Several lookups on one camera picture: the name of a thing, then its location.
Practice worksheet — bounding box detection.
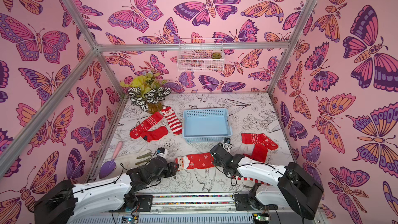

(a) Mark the red santa snowflake sock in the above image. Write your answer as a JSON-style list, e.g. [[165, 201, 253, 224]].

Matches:
[[175, 152, 214, 171]]

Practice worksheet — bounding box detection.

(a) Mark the light blue plastic basket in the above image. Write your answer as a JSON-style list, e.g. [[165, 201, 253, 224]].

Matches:
[[182, 108, 233, 143]]

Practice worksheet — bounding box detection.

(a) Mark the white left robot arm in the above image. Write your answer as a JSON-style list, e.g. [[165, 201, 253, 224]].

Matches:
[[34, 157, 179, 224]]

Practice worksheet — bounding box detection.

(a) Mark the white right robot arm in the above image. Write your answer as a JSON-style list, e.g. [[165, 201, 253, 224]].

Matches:
[[210, 143, 324, 220]]

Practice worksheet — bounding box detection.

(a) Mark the red snowflake patterned sock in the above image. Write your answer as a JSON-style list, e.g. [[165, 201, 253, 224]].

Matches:
[[241, 133, 279, 163], [130, 112, 169, 143]]

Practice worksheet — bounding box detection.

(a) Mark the red white striped santa sock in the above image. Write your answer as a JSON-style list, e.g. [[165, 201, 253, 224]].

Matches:
[[161, 106, 182, 135]]

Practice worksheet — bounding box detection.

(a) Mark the purple pink garden trowel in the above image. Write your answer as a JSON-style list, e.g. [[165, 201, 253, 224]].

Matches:
[[99, 142, 123, 179]]

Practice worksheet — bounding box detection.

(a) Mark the glass vase with plant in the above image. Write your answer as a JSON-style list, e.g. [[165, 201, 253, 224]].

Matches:
[[120, 72, 172, 114]]

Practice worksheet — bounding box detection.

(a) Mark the small green succulent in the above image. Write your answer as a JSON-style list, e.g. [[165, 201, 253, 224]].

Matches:
[[211, 52, 222, 60]]

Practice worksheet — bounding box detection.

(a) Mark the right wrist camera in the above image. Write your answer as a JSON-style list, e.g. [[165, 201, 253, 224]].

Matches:
[[223, 138, 233, 151]]

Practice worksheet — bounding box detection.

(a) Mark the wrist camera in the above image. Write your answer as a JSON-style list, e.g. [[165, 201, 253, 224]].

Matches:
[[223, 138, 233, 151], [155, 147, 168, 159]]

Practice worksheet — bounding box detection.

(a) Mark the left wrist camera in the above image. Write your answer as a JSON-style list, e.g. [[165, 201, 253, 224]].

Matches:
[[155, 147, 168, 159]]

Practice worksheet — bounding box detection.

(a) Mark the white wire wall basket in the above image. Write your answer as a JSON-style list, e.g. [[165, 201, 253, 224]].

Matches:
[[176, 37, 225, 73]]

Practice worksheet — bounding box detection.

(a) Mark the aluminium frame profile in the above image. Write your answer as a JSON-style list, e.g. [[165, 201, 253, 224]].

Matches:
[[1, 0, 318, 176]]

